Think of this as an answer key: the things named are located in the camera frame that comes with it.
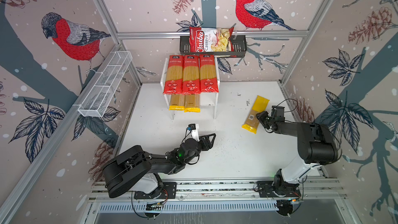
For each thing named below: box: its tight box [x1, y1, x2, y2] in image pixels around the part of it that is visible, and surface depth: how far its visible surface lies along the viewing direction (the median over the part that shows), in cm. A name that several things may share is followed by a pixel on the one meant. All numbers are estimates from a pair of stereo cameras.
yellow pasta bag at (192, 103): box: [183, 93, 201, 113], surface depth 87 cm
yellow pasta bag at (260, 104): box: [241, 94, 270, 135], surface depth 102 cm
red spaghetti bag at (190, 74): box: [181, 54, 201, 95], surface depth 77 cm
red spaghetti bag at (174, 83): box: [162, 54, 184, 95], surface depth 77 cm
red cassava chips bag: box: [189, 26, 235, 53], surface depth 89 cm
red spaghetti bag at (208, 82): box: [199, 54, 220, 94], surface depth 78 cm
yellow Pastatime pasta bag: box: [168, 93, 186, 111], surface depth 88 cm
